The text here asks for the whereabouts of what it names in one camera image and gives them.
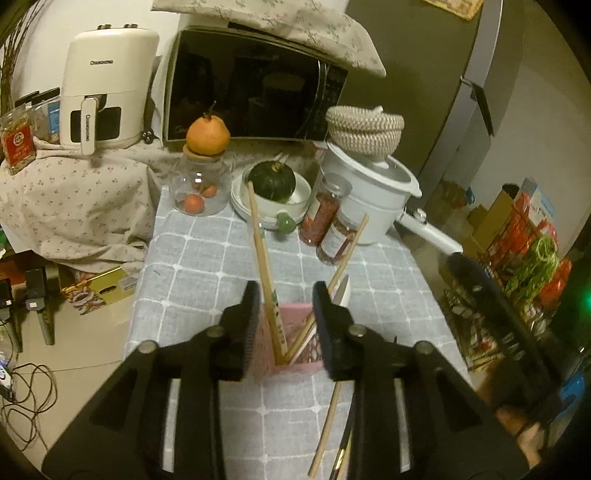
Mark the black handheld device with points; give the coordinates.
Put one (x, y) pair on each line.
(34, 295)

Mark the grey checked tablecloth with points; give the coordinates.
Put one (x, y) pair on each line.
(207, 277)

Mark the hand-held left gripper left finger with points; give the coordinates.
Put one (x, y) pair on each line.
(254, 323)

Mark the red plastic bag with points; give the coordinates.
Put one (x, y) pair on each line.
(524, 207)
(554, 281)

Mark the floral microwave cover cloth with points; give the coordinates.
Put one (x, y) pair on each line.
(314, 27)

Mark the red label jar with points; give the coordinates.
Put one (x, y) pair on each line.
(18, 143)

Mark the pink perforated plastic basket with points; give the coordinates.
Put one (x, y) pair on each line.
(300, 369)

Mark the large orange fruit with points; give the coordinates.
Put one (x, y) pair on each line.
(207, 136)

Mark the clear glass jar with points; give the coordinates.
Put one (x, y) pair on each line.
(203, 175)

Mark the blue and white box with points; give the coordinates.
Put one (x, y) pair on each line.
(540, 203)

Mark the plain wooden chopstick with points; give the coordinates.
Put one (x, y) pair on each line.
(325, 429)
(346, 258)

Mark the white plastic spoon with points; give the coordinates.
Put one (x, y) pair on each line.
(344, 290)

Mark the floral beige cloth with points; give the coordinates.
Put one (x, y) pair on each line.
(78, 198)

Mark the white air fryer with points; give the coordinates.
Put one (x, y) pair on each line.
(111, 69)

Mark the patterned cardboard box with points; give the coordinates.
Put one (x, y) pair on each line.
(92, 290)

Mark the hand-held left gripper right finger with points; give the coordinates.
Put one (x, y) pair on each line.
(323, 332)

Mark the black chopstick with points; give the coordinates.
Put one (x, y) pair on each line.
(344, 443)

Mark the green round knob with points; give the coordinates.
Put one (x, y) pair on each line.
(286, 224)

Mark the clear container with black lid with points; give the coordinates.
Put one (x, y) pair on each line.
(51, 117)

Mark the black microwave oven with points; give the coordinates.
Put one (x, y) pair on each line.
(240, 87)

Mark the grey refrigerator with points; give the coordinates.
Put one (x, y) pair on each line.
(425, 92)

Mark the spice jar with red contents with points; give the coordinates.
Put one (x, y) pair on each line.
(318, 217)
(337, 240)

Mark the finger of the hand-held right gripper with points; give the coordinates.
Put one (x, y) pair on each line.
(498, 323)

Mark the small orange fruit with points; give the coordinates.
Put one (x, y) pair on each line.
(208, 189)
(193, 204)

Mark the person's right hand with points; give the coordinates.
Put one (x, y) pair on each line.
(519, 434)

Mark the white electric cooking pot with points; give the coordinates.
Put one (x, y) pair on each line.
(378, 194)

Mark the stack of white bowls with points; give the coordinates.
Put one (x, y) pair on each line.
(300, 198)

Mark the green pumpkin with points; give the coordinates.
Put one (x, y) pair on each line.
(272, 180)

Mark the brown cardboard box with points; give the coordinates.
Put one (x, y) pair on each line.
(496, 217)

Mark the dry branches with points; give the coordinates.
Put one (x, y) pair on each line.
(11, 60)

